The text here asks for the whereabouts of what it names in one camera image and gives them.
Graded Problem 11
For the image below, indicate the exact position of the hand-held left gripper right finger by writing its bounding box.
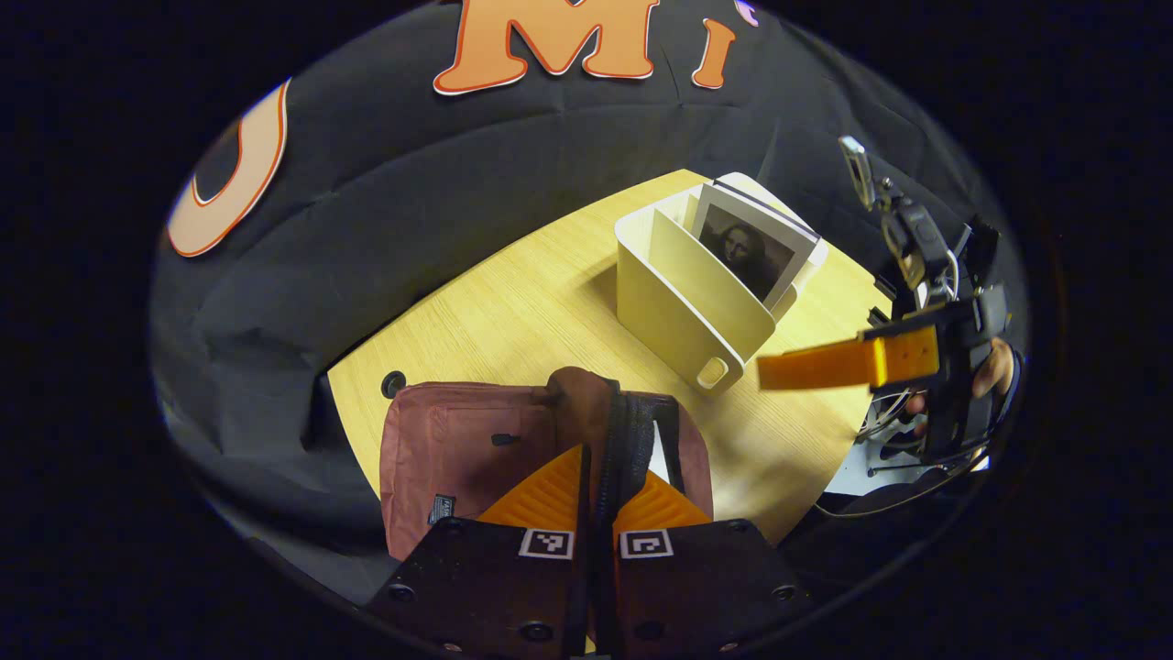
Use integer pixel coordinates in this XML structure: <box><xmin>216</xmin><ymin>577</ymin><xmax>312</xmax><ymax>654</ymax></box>
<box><xmin>608</xmin><ymin>470</ymin><xmax>813</xmax><ymax>657</ymax></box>

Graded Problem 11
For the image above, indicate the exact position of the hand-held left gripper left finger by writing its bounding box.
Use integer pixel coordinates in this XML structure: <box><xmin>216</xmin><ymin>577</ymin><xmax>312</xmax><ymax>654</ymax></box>
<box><xmin>365</xmin><ymin>445</ymin><xmax>589</xmax><ymax>657</ymax></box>

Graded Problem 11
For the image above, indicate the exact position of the maroon schoolbag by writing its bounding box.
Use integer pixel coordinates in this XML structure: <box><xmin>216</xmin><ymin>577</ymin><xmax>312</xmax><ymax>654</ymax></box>
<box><xmin>380</xmin><ymin>367</ymin><xmax>714</xmax><ymax>562</ymax></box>

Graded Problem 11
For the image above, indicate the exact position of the white book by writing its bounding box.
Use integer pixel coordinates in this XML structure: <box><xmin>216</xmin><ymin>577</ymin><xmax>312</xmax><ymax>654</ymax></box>
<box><xmin>689</xmin><ymin>181</ymin><xmax>823</xmax><ymax>314</ymax></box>

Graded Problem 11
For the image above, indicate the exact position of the white bookshelf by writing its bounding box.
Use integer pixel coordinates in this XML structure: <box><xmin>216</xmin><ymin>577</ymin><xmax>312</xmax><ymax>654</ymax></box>
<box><xmin>614</xmin><ymin>171</ymin><xmax>830</xmax><ymax>397</ymax></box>

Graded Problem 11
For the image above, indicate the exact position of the black backdrop cloth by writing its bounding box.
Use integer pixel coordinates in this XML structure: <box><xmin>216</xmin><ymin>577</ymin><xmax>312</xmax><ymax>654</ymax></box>
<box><xmin>149</xmin><ymin>0</ymin><xmax>1018</xmax><ymax>606</ymax></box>

